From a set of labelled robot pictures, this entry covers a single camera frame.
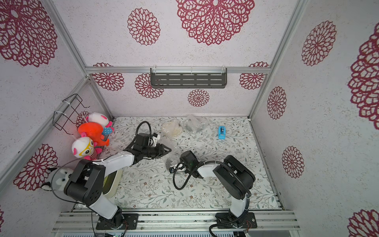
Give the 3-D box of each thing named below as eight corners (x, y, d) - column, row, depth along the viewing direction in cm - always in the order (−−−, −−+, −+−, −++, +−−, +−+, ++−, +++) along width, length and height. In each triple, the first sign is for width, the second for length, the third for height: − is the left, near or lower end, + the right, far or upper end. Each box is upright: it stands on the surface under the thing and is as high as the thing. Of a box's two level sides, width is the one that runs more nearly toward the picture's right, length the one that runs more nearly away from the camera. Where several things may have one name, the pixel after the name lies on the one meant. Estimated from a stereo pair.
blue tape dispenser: (218, 139, 110) (219, 136, 107) (218, 128, 116) (219, 125, 113) (225, 140, 109) (226, 136, 106) (225, 129, 116) (226, 125, 113)
